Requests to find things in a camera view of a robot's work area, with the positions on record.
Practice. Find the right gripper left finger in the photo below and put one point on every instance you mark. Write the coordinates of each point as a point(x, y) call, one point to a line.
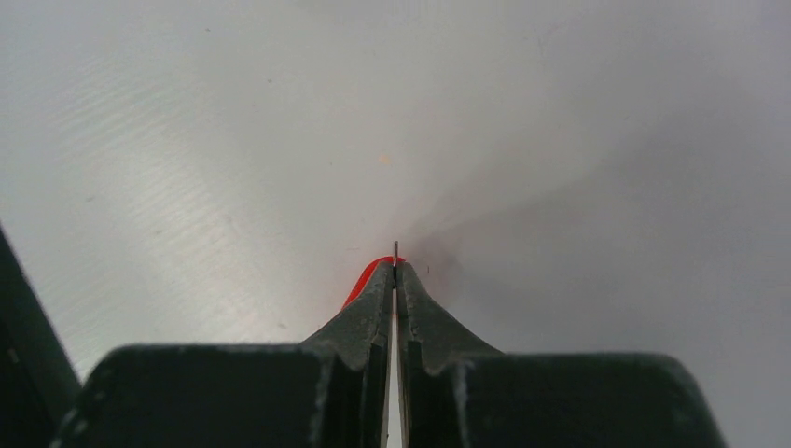
point(353, 392)

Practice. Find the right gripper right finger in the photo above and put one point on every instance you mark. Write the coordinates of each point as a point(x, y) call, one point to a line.
point(429, 341)

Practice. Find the red key tag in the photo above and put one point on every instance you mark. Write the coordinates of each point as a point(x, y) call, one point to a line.
point(369, 270)

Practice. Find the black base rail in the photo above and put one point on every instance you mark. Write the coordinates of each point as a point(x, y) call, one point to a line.
point(38, 383)

